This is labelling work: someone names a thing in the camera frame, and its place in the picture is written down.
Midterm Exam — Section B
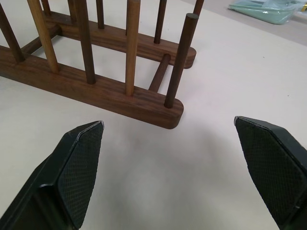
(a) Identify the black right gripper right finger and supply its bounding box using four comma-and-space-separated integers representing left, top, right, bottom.
234, 116, 307, 230

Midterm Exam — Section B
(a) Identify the pale green tray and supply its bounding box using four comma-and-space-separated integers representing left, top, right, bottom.
227, 0, 307, 25

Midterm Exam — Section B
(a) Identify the wooden dowel dish rack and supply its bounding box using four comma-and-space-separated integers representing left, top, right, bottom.
0, 0, 205, 130

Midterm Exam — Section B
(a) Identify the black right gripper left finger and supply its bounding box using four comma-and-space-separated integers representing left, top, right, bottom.
0, 120, 105, 230

